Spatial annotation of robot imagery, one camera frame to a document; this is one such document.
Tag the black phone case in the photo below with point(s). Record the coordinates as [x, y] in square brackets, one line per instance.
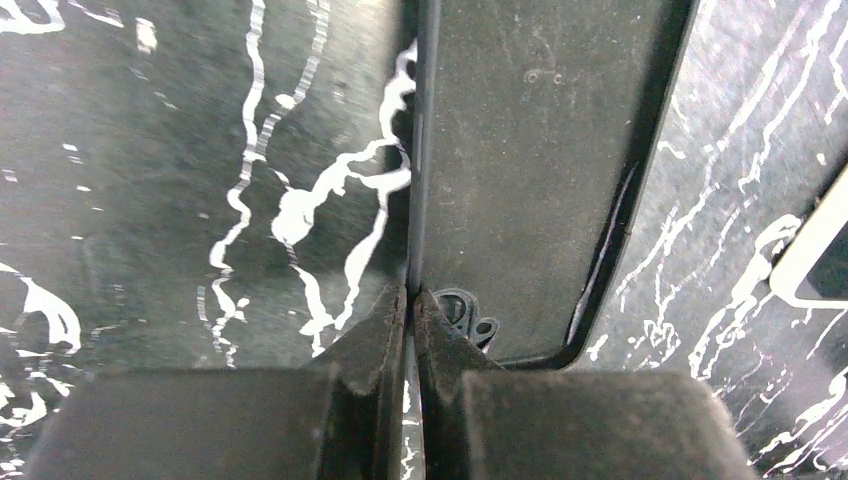
[535, 122]

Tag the beige phone case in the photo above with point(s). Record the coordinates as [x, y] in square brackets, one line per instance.
[812, 272]

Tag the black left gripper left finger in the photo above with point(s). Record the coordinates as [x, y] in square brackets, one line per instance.
[337, 417]

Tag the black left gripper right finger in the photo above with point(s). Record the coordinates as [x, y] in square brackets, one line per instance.
[482, 421]

